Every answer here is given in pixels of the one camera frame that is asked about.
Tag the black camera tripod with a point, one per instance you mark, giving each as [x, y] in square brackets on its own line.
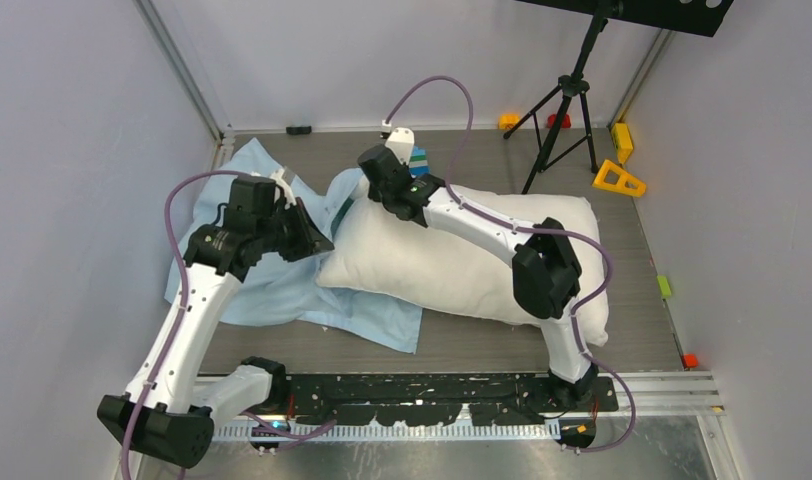
[570, 87]

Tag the white pillow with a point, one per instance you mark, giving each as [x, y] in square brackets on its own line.
[375, 252]

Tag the blue green toy block stack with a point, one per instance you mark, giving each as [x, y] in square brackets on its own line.
[418, 163]

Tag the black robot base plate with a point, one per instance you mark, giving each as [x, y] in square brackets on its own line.
[487, 399]

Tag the lime green toy block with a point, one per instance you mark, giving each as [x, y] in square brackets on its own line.
[664, 286]

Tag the small black wall clip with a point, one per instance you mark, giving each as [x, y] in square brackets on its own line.
[298, 130]

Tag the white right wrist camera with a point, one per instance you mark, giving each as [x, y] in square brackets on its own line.
[399, 140]

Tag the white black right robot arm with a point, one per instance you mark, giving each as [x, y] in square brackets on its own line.
[545, 270]

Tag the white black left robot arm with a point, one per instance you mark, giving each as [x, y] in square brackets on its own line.
[161, 414]

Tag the white slotted cable duct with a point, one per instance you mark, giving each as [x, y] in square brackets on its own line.
[460, 430]

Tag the yellow rectangular toy block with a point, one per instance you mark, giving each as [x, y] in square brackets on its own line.
[622, 141]

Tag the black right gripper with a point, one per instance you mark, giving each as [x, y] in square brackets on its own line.
[376, 193]

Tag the orange toy block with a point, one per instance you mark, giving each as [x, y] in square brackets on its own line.
[508, 121]

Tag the yellow triangular toy block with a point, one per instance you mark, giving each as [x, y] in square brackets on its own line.
[612, 177]

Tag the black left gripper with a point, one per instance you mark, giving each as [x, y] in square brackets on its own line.
[311, 241]

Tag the small orange red block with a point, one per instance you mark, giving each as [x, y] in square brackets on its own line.
[689, 361]

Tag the black overhead panel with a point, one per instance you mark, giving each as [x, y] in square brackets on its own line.
[699, 17]

